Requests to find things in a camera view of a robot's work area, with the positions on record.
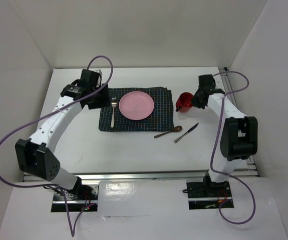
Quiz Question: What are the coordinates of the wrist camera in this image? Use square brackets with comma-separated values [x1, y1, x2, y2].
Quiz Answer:
[77, 69, 102, 88]
[198, 74, 216, 89]

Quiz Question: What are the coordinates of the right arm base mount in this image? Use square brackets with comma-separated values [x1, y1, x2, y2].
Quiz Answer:
[182, 181, 234, 210]

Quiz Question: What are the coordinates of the purple cable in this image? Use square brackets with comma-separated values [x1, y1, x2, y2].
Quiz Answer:
[0, 55, 114, 238]
[209, 70, 256, 225]

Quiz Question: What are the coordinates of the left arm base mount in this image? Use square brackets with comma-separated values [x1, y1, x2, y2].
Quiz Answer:
[51, 183, 99, 213]

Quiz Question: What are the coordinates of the front aluminium rail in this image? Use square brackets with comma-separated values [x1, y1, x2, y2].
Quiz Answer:
[23, 168, 259, 182]

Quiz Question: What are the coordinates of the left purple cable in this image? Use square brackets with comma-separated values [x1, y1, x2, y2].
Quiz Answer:
[0, 55, 114, 238]

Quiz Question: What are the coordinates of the dark checkered cloth napkin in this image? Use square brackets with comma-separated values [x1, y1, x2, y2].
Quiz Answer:
[99, 87, 174, 132]

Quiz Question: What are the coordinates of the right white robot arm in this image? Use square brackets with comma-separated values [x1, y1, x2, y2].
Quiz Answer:
[191, 86, 258, 197]

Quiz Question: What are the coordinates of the brown wooden spoon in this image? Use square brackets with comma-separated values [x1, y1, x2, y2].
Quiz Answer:
[154, 125, 182, 139]

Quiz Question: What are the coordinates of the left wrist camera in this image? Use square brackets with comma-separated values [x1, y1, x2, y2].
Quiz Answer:
[77, 69, 102, 88]

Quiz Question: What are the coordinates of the silver table knife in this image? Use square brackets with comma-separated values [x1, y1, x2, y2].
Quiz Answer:
[173, 123, 199, 144]

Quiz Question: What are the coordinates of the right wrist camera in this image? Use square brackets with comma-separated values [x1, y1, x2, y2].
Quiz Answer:
[198, 74, 216, 89]

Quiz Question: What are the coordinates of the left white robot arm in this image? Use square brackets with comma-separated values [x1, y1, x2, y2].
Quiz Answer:
[15, 84, 110, 200]

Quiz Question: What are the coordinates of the silver fork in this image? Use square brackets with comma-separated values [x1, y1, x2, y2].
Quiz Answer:
[111, 97, 117, 128]

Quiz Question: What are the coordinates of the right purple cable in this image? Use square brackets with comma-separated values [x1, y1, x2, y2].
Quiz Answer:
[209, 70, 256, 225]

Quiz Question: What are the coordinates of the red mug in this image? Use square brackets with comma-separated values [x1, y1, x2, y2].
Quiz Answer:
[175, 92, 193, 113]

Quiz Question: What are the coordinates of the pink plate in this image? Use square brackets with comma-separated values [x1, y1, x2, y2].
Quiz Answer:
[119, 91, 154, 121]

